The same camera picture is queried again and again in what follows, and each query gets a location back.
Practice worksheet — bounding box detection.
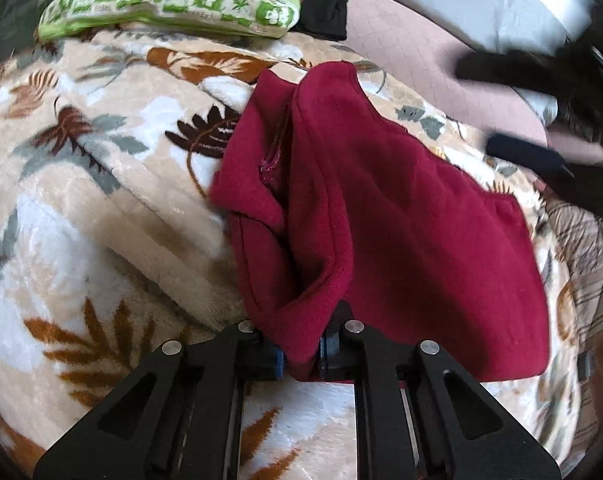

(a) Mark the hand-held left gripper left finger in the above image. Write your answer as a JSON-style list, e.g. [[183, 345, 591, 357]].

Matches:
[[33, 320, 285, 480]]

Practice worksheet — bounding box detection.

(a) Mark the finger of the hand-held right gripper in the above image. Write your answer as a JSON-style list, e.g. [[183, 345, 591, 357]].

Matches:
[[485, 131, 576, 179], [454, 44, 589, 92]]

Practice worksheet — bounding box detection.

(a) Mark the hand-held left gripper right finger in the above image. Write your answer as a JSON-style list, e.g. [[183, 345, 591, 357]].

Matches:
[[318, 302, 563, 480]]

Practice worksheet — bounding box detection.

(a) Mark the dark red sweater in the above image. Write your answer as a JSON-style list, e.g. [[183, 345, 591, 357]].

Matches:
[[208, 60, 551, 386]]

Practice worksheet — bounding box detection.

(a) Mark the pink quilted bolster cushion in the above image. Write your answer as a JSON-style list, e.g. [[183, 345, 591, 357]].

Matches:
[[345, 0, 603, 167]]

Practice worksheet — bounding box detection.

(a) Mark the striped beige cushion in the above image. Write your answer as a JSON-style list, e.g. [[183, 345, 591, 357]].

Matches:
[[544, 199, 603, 441]]

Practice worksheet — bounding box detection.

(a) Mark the black cloth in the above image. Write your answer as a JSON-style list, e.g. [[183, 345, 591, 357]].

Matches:
[[295, 0, 352, 41]]

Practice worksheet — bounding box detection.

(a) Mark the leaf print fleece blanket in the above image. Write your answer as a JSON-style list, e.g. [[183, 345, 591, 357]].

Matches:
[[0, 25, 587, 480]]

